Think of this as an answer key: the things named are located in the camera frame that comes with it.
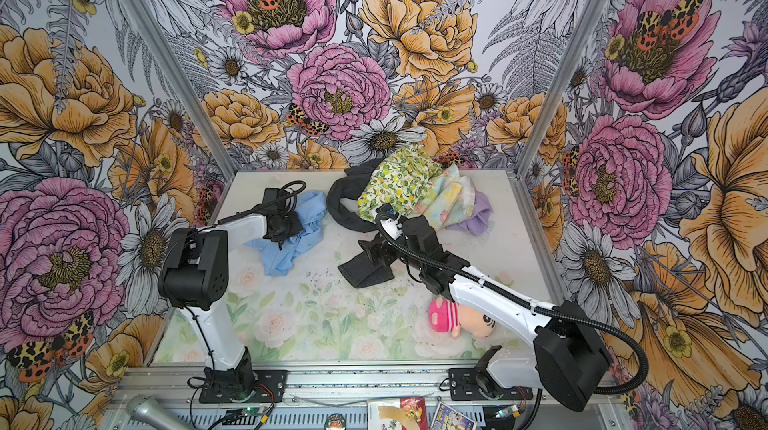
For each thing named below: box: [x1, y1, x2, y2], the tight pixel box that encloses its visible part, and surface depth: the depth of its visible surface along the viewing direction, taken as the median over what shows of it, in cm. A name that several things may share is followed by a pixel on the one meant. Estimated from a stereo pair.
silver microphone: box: [126, 394, 181, 430], surface depth 70 cm
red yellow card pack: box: [368, 397, 428, 430], surface depth 69 cm
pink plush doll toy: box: [428, 297, 496, 339], surface depth 81 cm
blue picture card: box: [430, 401, 477, 430], surface depth 70 cm
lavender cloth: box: [446, 190, 493, 236], surface depth 102 cm
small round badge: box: [324, 413, 347, 430], surface depth 71 cm
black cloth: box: [326, 158, 395, 289], surface depth 97 cm
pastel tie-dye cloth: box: [410, 164, 476, 230], surface depth 103 cm
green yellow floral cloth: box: [358, 144, 443, 222], surface depth 107 cm
